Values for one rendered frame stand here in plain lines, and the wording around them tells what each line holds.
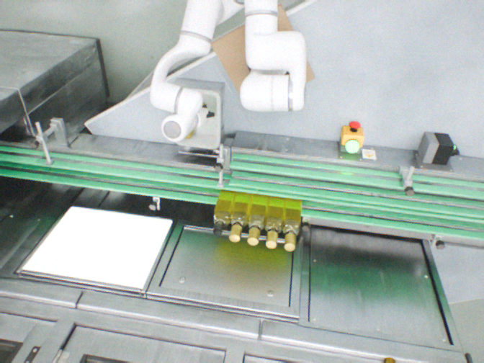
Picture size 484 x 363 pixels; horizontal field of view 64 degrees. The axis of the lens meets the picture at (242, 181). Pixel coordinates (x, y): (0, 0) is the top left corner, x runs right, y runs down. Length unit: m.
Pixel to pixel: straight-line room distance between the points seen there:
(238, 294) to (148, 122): 0.73
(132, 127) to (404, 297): 1.15
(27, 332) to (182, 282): 0.46
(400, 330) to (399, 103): 0.72
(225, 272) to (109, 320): 0.37
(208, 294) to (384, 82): 0.88
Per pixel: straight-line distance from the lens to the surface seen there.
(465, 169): 1.49
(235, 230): 1.21
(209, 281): 1.27
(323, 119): 1.41
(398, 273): 1.46
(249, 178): 1.36
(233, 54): 1.32
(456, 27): 1.36
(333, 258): 1.43
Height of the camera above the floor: 2.00
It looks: 52 degrees down
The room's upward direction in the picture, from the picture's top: 165 degrees counter-clockwise
